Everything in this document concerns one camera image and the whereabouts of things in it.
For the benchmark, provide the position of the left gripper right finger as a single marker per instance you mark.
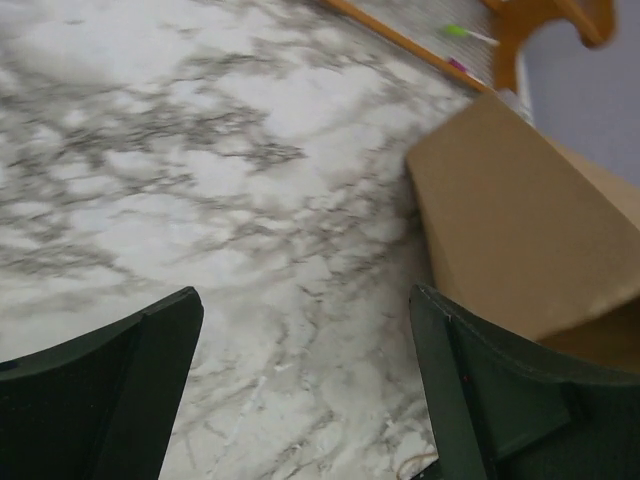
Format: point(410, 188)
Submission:
point(504, 407)

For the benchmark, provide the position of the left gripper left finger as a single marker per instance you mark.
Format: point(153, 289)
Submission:
point(101, 405)

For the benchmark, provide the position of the brown paper bag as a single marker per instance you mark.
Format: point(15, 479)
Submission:
point(530, 235)

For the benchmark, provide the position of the pink marker pen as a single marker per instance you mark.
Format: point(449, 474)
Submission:
point(462, 68)

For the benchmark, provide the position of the wooden shelf rack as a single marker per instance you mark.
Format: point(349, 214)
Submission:
point(416, 27)

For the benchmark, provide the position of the green marker pen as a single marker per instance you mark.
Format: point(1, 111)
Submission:
point(462, 32)

